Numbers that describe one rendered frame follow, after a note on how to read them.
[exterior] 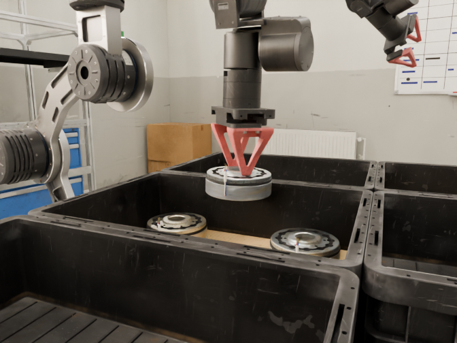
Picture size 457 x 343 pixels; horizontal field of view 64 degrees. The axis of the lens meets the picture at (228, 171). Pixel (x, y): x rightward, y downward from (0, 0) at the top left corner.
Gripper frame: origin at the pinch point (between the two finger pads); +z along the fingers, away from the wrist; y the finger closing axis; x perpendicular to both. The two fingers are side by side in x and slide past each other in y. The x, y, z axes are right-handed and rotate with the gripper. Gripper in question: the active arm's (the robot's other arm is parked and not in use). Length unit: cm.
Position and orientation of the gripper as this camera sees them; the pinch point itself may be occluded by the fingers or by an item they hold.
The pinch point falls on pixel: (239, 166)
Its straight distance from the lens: 57.8
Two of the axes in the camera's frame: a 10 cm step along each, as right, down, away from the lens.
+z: -0.2, 9.8, 2.2
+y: -3.7, -2.1, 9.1
